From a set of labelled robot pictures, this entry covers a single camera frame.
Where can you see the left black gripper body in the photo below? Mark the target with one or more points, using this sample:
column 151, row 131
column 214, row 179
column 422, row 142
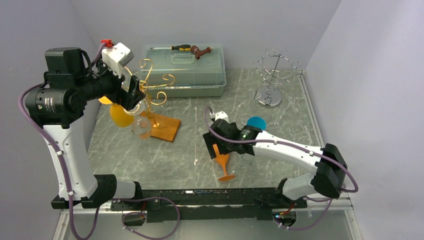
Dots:
column 110, row 86

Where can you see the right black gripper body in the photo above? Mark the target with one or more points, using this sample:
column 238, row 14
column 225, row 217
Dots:
column 223, row 147

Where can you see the orange plastic wine glass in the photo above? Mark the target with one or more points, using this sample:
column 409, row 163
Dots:
column 222, row 160

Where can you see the yellow frosted wine glass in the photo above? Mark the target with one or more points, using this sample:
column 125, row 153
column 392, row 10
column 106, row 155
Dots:
column 117, row 113

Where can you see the clear wine glass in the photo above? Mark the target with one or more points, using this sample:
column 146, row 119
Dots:
column 141, row 125

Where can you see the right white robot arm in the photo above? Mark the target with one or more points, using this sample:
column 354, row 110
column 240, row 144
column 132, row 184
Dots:
column 325, row 167

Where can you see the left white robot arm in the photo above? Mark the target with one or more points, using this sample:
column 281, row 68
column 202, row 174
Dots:
column 56, row 110

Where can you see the blue plastic wine glass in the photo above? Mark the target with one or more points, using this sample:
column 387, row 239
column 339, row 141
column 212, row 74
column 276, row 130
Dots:
column 257, row 122

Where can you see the clear stemless glass front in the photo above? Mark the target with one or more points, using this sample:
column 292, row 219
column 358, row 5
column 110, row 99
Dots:
column 243, row 160

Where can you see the clear plastic storage box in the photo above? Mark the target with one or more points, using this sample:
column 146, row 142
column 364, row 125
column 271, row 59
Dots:
column 179, row 75

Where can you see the black yellow screwdriver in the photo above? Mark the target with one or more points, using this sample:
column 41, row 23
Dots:
column 181, row 48

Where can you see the brown pipe fitting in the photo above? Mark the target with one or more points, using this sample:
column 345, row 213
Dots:
column 198, row 53

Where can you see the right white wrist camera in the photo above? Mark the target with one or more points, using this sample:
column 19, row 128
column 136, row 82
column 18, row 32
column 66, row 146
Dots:
column 221, row 115

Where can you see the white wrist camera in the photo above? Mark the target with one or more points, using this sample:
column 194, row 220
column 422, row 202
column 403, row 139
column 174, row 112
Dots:
column 116, row 56
column 221, row 115

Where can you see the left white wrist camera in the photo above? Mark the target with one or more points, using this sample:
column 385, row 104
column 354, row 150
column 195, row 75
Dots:
column 116, row 56

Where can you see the silver wire cup rack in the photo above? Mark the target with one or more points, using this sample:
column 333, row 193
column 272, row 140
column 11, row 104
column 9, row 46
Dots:
column 274, row 69

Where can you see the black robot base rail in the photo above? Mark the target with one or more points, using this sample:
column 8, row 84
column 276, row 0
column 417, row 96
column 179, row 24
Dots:
column 260, row 203

